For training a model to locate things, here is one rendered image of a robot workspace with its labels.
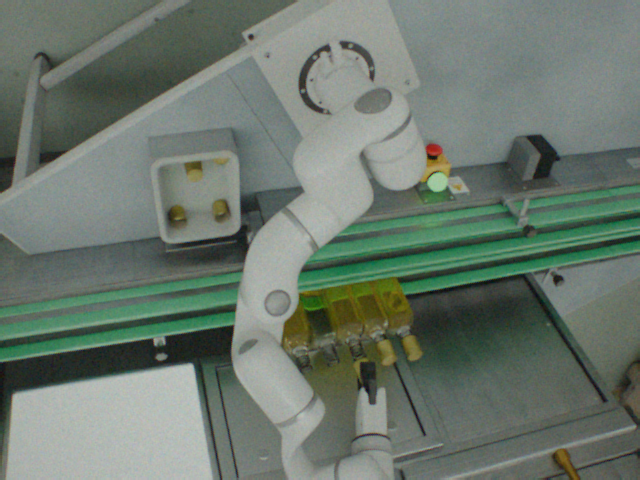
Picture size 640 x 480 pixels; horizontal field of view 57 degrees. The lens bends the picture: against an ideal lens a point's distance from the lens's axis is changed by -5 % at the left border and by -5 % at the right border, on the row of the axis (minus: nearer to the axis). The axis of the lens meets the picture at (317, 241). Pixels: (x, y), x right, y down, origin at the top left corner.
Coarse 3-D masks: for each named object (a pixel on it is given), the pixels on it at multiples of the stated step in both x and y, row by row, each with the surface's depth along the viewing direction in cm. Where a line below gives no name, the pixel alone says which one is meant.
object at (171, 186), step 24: (168, 168) 127; (216, 168) 130; (168, 192) 131; (192, 192) 133; (216, 192) 135; (168, 216) 135; (192, 216) 136; (240, 216) 132; (168, 240) 131; (192, 240) 133
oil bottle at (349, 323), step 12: (324, 288) 138; (336, 288) 137; (348, 288) 137; (336, 300) 135; (348, 300) 135; (336, 312) 132; (348, 312) 132; (336, 324) 131; (348, 324) 130; (360, 324) 130; (348, 336) 130; (360, 336) 131
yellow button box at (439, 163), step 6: (426, 156) 142; (438, 156) 142; (444, 156) 143; (432, 162) 140; (438, 162) 141; (444, 162) 141; (426, 168) 139; (432, 168) 140; (438, 168) 140; (444, 168) 141; (426, 174) 140; (420, 180) 142; (420, 186) 143; (426, 186) 143
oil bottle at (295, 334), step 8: (296, 312) 132; (288, 320) 130; (296, 320) 130; (304, 320) 131; (288, 328) 129; (296, 328) 129; (304, 328) 129; (288, 336) 127; (296, 336) 127; (304, 336) 128; (288, 344) 127; (296, 344) 127; (304, 344) 127; (288, 352) 129
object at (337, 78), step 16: (336, 48) 108; (320, 64) 112; (336, 64) 111; (352, 64) 111; (320, 80) 112; (336, 80) 108; (352, 80) 107; (368, 80) 108; (320, 96) 114; (336, 96) 107; (352, 96) 104
